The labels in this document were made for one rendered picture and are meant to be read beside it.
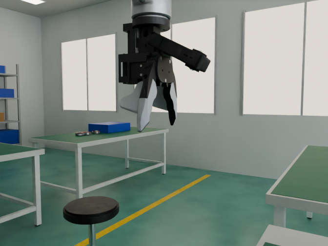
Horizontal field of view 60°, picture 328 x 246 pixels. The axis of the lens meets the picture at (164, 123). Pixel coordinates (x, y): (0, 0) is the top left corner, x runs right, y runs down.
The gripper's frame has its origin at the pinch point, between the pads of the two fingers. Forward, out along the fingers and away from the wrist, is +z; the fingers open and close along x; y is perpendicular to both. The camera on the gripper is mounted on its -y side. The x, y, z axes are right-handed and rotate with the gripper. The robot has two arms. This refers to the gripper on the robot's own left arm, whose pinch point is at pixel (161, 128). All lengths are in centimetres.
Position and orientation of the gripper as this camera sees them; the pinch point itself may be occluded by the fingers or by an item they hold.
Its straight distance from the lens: 53.7
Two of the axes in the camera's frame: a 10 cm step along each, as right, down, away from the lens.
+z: 0.0, 10.0, 0.8
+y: -9.1, -0.3, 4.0
